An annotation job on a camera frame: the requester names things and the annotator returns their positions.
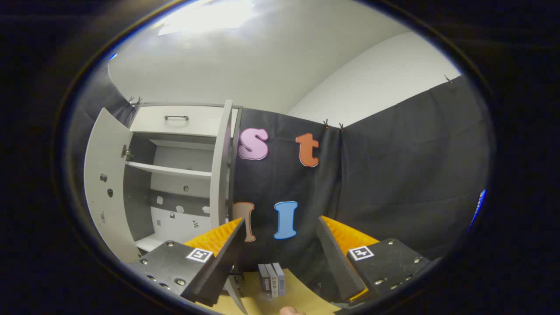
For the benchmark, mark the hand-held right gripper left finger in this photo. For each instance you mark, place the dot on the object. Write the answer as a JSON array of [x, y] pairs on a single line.
[[223, 262]]

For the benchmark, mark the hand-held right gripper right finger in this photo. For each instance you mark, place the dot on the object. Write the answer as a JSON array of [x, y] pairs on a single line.
[[339, 262]]

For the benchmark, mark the white cabinet door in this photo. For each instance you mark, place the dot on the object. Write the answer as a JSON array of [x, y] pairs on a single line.
[[105, 153], [221, 166]]

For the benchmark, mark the white cabinet shelf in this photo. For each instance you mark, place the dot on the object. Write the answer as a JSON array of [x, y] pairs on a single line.
[[175, 170]]

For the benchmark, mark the white cabinet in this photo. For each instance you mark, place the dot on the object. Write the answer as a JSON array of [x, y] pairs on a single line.
[[183, 162]]

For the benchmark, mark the metal door hinge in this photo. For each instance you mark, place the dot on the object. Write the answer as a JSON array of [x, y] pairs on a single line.
[[127, 152]]

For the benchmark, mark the light blue small box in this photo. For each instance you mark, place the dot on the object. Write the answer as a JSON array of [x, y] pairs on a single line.
[[281, 280]]

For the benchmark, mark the black backdrop cloth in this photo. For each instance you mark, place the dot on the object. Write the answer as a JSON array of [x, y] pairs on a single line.
[[393, 175]]

